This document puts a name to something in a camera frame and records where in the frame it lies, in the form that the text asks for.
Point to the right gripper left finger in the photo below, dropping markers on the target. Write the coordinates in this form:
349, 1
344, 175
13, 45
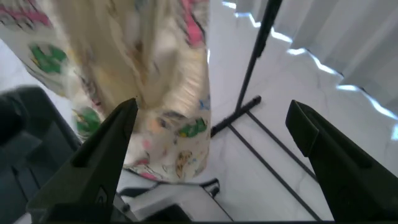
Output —
88, 174

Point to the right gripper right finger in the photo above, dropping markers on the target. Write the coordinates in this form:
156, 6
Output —
348, 174

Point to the cream printed garment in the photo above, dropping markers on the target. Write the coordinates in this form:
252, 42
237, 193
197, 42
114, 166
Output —
140, 62

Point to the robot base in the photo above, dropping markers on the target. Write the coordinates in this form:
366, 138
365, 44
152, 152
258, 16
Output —
174, 199

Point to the black clothes rack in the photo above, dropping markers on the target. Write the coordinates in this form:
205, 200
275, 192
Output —
236, 115

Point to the white curtain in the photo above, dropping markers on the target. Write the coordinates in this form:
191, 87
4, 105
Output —
342, 31

